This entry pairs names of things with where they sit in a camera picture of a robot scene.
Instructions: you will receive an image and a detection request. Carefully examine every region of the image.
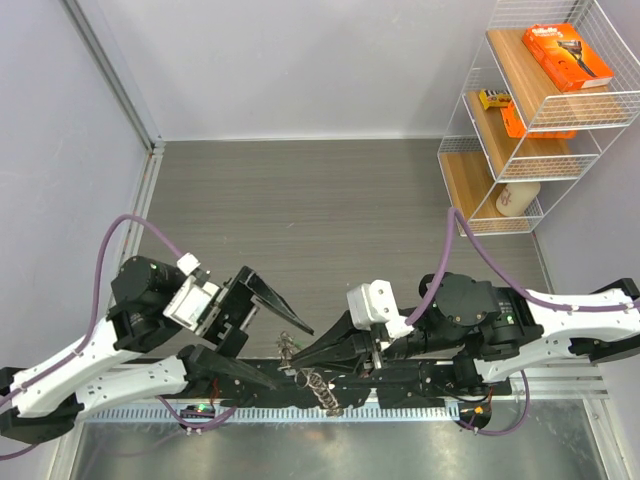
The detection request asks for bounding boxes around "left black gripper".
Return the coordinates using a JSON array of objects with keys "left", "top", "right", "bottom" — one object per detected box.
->
[{"left": 196, "top": 265, "right": 316, "bottom": 386}]

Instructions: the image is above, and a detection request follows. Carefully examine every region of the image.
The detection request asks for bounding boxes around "metal disc with keyrings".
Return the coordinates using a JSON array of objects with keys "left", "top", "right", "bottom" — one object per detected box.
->
[{"left": 276, "top": 332, "right": 344, "bottom": 417}]

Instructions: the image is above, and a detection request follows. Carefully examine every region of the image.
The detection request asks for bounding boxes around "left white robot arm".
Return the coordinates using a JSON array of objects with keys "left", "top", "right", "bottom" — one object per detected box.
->
[{"left": 1, "top": 253, "right": 314, "bottom": 445}]

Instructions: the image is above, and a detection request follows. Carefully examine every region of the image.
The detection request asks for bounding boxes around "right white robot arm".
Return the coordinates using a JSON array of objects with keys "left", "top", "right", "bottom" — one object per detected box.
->
[{"left": 290, "top": 273, "right": 639, "bottom": 396}]

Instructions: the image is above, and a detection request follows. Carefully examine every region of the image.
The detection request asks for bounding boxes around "cream bottle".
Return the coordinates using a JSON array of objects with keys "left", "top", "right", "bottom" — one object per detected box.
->
[{"left": 496, "top": 182, "right": 541, "bottom": 217}]

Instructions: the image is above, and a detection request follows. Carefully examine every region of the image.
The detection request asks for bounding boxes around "orange snack pack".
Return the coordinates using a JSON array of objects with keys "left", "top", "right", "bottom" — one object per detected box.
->
[{"left": 500, "top": 101, "right": 577, "bottom": 140}]

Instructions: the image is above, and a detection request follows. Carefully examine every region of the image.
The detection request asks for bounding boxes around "orange razor box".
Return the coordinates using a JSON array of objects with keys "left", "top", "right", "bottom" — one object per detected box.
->
[{"left": 522, "top": 23, "right": 615, "bottom": 92}]

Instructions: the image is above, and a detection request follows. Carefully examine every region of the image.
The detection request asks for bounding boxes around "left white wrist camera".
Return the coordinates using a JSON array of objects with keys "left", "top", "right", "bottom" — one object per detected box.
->
[{"left": 163, "top": 253, "right": 221, "bottom": 335}]

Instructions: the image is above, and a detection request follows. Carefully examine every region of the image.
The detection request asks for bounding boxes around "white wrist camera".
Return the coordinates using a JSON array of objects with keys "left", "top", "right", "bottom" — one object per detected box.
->
[
  {"left": 163, "top": 253, "right": 221, "bottom": 335},
  {"left": 346, "top": 279, "right": 414, "bottom": 339}
]

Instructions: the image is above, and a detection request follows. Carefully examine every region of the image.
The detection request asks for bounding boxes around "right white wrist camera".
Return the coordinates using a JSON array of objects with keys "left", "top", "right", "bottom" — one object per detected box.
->
[{"left": 346, "top": 279, "right": 414, "bottom": 339}]

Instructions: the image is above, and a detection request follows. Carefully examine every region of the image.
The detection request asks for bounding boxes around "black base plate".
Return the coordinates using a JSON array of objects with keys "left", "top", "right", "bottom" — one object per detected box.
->
[{"left": 171, "top": 359, "right": 512, "bottom": 409}]

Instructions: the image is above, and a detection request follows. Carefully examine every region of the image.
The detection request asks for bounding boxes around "white slotted cable duct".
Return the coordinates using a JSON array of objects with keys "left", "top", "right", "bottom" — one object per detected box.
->
[{"left": 82, "top": 403, "right": 460, "bottom": 424}]

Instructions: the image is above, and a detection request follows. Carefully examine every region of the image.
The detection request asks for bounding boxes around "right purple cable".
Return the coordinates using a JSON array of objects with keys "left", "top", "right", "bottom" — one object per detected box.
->
[{"left": 405, "top": 206, "right": 640, "bottom": 438}]

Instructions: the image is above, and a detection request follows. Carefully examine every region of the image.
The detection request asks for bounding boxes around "white wire shelf rack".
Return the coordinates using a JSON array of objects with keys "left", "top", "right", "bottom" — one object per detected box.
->
[{"left": 437, "top": 1, "right": 639, "bottom": 236}]

